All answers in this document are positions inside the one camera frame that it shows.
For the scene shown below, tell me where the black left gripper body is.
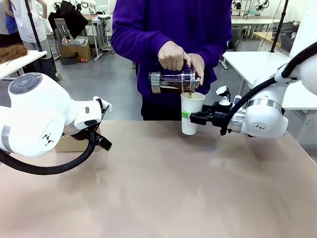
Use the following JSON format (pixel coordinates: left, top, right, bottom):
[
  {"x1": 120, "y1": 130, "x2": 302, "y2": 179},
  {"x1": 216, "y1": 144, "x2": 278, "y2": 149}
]
[{"x1": 63, "y1": 121, "x2": 102, "y2": 141}]

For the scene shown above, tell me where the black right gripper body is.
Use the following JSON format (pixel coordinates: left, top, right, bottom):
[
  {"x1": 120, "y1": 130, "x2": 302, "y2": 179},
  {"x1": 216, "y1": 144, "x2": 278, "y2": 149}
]
[{"x1": 202, "y1": 101, "x2": 232, "y2": 129}]

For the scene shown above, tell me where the white paper cup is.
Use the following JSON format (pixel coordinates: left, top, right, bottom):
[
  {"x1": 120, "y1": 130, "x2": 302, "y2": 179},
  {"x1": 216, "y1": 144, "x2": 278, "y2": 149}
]
[{"x1": 180, "y1": 92, "x2": 206, "y2": 136}]

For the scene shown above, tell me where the brown cardboard cup carrier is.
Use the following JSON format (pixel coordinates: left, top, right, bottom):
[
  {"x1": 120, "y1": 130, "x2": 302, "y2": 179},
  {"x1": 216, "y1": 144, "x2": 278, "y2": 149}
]
[{"x1": 54, "y1": 127, "x2": 101, "y2": 153}]

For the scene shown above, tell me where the glass french press coffee pot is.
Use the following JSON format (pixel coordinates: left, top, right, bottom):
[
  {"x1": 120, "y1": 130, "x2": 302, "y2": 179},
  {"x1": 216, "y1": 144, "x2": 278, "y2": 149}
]
[{"x1": 148, "y1": 61, "x2": 202, "y2": 94}]

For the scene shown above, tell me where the person's left forearm purple sleeve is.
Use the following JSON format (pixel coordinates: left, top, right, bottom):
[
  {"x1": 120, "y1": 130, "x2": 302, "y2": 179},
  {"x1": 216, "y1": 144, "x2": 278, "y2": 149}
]
[{"x1": 195, "y1": 29, "x2": 233, "y2": 72}]

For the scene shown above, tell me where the person's right forearm purple sleeve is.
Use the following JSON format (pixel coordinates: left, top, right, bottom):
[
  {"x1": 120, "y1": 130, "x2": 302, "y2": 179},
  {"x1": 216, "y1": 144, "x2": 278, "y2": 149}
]
[{"x1": 110, "y1": 31, "x2": 169, "y2": 62}]

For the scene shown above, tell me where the person's left hand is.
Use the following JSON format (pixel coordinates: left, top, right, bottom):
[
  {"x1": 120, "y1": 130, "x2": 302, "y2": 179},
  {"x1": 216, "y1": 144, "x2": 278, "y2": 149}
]
[{"x1": 189, "y1": 53, "x2": 206, "y2": 87}]

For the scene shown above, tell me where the person's right hand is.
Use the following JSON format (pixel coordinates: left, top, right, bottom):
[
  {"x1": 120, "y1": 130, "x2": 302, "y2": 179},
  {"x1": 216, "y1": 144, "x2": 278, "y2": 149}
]
[{"x1": 158, "y1": 40, "x2": 192, "y2": 72}]

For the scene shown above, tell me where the large white table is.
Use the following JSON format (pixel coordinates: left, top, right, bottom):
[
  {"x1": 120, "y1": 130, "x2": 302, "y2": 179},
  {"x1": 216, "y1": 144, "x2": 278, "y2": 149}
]
[{"x1": 221, "y1": 51, "x2": 317, "y2": 124}]

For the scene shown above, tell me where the brown cardboard floor box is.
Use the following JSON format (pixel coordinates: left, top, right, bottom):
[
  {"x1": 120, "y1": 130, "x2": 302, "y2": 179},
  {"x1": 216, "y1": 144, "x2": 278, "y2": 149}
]
[{"x1": 59, "y1": 41, "x2": 92, "y2": 62}]

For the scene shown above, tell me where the small white side table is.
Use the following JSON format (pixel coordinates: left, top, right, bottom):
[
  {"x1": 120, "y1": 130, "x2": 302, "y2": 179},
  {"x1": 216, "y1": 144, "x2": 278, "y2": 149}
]
[{"x1": 0, "y1": 49, "x2": 48, "y2": 80}]

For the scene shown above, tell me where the wooden top table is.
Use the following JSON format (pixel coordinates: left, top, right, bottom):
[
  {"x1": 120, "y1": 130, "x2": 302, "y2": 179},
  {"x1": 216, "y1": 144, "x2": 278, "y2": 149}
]
[{"x1": 254, "y1": 31, "x2": 282, "y2": 48}]

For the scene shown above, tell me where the grey flat box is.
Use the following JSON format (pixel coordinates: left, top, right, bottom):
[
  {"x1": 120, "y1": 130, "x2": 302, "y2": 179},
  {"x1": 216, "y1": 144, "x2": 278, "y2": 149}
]
[{"x1": 61, "y1": 35, "x2": 89, "y2": 47}]

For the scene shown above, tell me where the person body purple sweater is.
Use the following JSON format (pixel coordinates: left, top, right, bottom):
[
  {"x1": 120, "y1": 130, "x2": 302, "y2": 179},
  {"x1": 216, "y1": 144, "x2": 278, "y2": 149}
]
[{"x1": 110, "y1": 0, "x2": 233, "y2": 122}]

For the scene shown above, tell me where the distant white table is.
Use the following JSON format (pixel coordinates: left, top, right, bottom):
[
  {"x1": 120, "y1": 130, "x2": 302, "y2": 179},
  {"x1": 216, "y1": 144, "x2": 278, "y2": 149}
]
[{"x1": 230, "y1": 17, "x2": 280, "y2": 50}]

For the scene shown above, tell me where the brown furry object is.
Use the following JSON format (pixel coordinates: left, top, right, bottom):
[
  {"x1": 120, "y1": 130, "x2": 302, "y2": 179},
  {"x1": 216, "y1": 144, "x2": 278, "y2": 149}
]
[{"x1": 0, "y1": 44, "x2": 28, "y2": 64}]

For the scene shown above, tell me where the black stand pole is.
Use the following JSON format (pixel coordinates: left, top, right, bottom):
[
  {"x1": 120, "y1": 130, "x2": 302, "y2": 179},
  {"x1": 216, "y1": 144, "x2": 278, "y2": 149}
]
[
  {"x1": 24, "y1": 0, "x2": 45, "y2": 52},
  {"x1": 269, "y1": 0, "x2": 290, "y2": 53}
]

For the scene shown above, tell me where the black hanging cloth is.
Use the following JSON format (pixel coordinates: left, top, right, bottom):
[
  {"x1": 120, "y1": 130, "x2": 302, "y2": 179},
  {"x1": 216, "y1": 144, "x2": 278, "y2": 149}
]
[{"x1": 48, "y1": 0, "x2": 89, "y2": 40}]

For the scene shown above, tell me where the person in white shirt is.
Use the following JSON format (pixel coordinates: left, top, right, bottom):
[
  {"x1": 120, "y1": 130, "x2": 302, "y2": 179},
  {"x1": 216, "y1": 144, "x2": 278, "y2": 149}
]
[{"x1": 9, "y1": 0, "x2": 59, "y2": 80}]

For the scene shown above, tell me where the person in blue top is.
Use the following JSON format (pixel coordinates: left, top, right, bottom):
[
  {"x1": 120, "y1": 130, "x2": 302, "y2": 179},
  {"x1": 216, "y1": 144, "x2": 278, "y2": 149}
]
[{"x1": 0, "y1": 0, "x2": 19, "y2": 47}]

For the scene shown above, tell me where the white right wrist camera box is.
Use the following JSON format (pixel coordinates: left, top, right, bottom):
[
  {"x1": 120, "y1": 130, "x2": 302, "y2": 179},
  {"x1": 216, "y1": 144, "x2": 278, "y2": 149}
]
[{"x1": 215, "y1": 85, "x2": 232, "y2": 107}]

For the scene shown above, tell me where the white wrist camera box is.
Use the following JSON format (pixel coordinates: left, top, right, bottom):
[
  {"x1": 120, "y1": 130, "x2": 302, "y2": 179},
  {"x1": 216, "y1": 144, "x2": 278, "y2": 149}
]
[
  {"x1": 92, "y1": 95, "x2": 113, "y2": 112},
  {"x1": 215, "y1": 85, "x2": 232, "y2": 107}
]

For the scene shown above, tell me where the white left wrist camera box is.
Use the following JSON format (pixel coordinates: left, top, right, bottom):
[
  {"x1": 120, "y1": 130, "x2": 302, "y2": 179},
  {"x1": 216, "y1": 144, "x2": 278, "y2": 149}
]
[{"x1": 92, "y1": 95, "x2": 113, "y2": 112}]

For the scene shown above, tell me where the black right arm cable sleeve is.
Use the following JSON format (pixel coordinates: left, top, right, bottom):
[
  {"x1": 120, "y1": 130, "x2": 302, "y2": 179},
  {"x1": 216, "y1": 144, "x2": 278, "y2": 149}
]
[{"x1": 219, "y1": 41, "x2": 317, "y2": 136}]

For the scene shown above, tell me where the black arm cable sleeve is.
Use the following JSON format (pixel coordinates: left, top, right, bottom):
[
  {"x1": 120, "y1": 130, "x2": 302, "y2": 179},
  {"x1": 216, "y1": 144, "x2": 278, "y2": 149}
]
[
  {"x1": 219, "y1": 41, "x2": 317, "y2": 136},
  {"x1": 0, "y1": 130, "x2": 100, "y2": 176}
]

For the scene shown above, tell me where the black left arm cable sleeve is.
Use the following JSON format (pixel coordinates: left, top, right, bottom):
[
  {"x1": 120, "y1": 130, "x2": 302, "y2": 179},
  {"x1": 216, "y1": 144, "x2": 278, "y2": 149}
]
[{"x1": 0, "y1": 130, "x2": 100, "y2": 176}]

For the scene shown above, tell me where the wire mesh basket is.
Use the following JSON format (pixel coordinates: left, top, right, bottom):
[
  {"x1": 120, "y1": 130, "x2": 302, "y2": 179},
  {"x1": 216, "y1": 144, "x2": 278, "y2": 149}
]
[{"x1": 279, "y1": 31, "x2": 297, "y2": 53}]

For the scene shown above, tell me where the white frame desk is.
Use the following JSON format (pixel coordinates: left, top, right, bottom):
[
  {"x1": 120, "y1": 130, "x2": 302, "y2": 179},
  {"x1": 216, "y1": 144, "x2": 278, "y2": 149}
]
[{"x1": 81, "y1": 14, "x2": 105, "y2": 62}]

